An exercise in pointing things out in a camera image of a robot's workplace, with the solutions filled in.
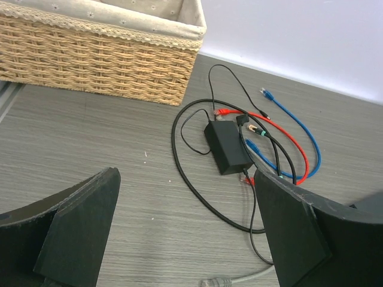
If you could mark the wicker basket with liner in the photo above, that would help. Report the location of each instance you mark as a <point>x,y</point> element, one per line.
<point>142,50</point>

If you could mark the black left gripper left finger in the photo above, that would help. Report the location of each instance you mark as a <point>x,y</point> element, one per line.
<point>61,239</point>

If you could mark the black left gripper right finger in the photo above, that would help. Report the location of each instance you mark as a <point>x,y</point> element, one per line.
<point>315,241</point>

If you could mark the black power adapter brick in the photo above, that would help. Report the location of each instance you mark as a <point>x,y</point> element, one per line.
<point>227,148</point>

